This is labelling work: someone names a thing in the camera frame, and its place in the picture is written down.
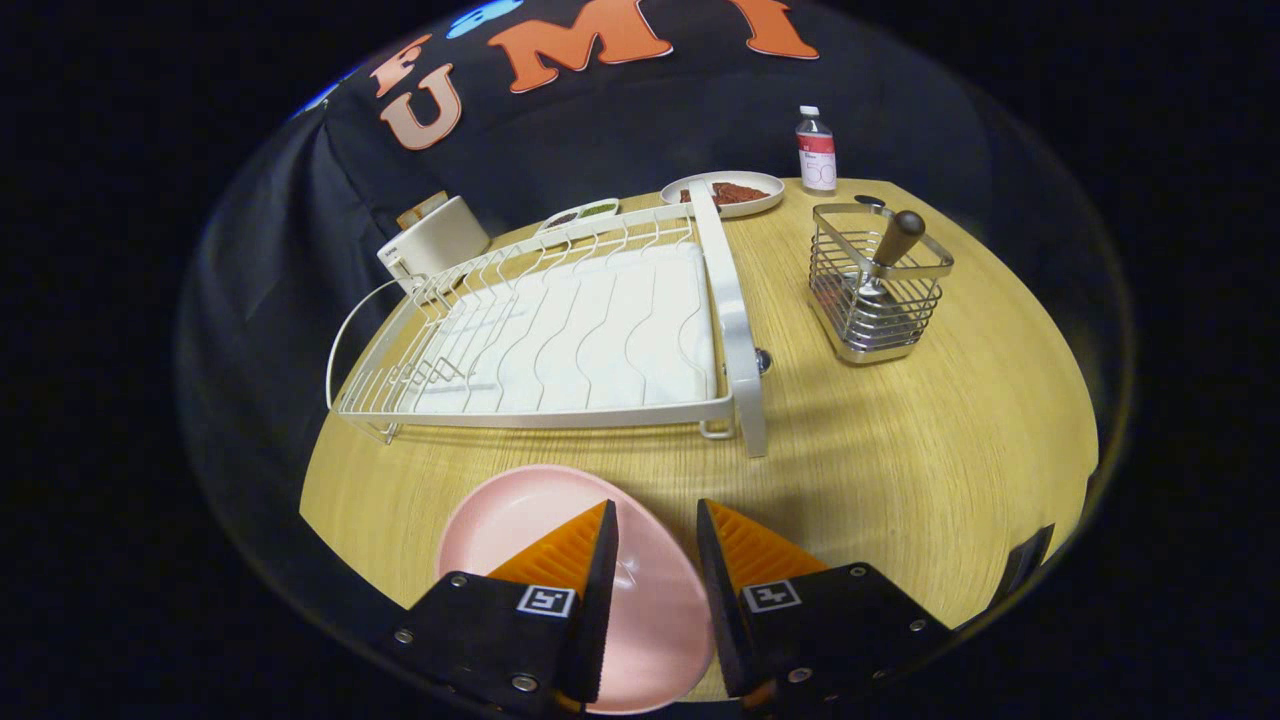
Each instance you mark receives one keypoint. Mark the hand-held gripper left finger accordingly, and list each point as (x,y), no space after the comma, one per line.
(600,610)

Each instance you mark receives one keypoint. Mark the white toaster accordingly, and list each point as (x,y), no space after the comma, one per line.
(440,240)

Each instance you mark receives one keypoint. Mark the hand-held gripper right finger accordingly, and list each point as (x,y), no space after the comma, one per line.
(715,610)

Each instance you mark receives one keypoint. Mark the white plate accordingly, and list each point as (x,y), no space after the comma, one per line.
(700,208)

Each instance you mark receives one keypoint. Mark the toasted bread slice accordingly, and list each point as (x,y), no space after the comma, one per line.
(425,210)

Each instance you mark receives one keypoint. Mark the white divided condiment dish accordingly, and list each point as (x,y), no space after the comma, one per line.
(590,211)

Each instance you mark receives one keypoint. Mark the red meat pieces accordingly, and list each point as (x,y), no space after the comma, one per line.
(735,193)

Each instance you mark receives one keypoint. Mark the black backdrop cloth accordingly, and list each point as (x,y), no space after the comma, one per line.
(640,130)

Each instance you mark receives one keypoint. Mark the pink plate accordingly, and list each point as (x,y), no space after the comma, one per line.
(510,520)

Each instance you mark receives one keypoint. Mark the clear bottle with red label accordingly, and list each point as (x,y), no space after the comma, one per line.
(816,160)

